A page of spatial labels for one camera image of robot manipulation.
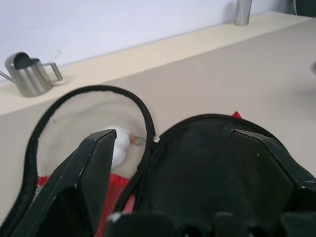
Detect steel pitcher with spout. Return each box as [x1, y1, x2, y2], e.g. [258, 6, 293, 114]
[0, 51, 64, 97]

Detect steel cylinder tumbler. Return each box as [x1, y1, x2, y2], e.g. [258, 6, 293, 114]
[234, 0, 253, 26]

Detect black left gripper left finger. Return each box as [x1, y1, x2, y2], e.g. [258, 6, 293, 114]
[4, 128, 117, 237]

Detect red black paddle case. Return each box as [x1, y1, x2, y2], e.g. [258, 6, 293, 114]
[0, 84, 291, 237]

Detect white fluffy pom-pom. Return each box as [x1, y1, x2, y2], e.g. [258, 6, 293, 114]
[106, 126, 133, 171]

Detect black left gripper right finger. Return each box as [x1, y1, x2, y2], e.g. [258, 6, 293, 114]
[229, 129, 316, 215]

